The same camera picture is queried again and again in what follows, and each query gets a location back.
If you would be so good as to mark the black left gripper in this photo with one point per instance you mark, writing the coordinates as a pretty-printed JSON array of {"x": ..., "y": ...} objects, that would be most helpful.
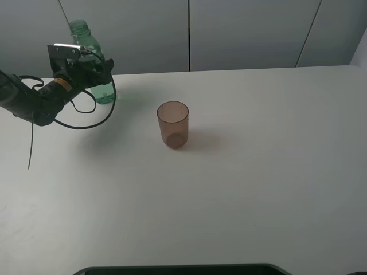
[{"x": 74, "y": 75}]

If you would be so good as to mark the green transparent water bottle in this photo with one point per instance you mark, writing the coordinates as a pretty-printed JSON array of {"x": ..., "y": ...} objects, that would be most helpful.
[{"x": 81, "y": 35}]

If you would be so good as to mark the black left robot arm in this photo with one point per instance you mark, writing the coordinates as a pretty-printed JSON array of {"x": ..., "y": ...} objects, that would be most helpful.
[{"x": 41, "y": 106}]

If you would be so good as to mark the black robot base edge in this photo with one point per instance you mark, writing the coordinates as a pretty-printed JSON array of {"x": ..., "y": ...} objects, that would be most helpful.
[{"x": 187, "y": 269}]

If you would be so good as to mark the pink translucent plastic cup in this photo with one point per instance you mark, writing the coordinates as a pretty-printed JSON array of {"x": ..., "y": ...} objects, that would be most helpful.
[{"x": 173, "y": 119}]

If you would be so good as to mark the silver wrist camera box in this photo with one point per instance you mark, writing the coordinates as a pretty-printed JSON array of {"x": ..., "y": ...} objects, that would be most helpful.
[{"x": 59, "y": 54}]

